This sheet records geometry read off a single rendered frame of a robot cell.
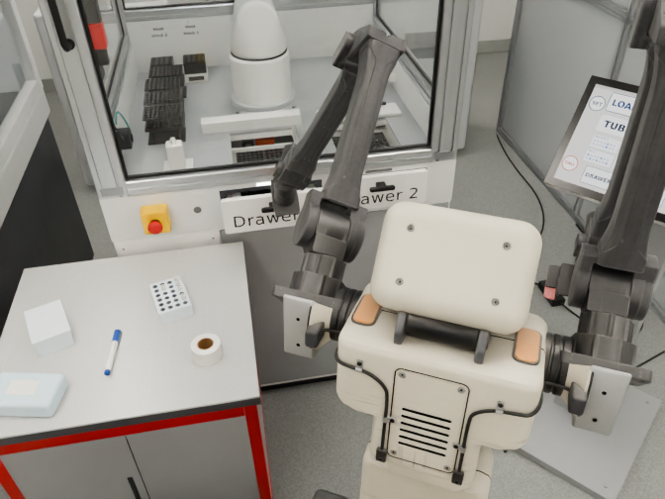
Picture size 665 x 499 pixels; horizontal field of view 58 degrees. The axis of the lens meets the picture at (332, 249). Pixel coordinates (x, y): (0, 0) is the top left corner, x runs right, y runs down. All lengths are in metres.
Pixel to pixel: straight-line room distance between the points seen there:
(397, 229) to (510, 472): 1.53
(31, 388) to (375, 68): 0.99
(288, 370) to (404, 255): 1.50
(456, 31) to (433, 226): 0.93
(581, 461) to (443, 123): 1.22
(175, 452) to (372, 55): 1.01
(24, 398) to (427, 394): 0.93
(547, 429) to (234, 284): 1.24
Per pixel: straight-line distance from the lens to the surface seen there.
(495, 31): 5.41
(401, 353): 0.82
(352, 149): 1.03
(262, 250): 1.86
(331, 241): 0.96
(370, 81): 1.08
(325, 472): 2.16
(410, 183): 1.80
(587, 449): 2.31
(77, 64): 1.60
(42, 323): 1.63
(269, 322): 2.07
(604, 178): 1.72
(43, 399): 1.47
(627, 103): 1.77
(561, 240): 3.21
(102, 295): 1.73
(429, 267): 0.79
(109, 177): 1.73
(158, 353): 1.52
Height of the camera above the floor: 1.84
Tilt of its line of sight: 38 degrees down
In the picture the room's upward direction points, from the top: 1 degrees counter-clockwise
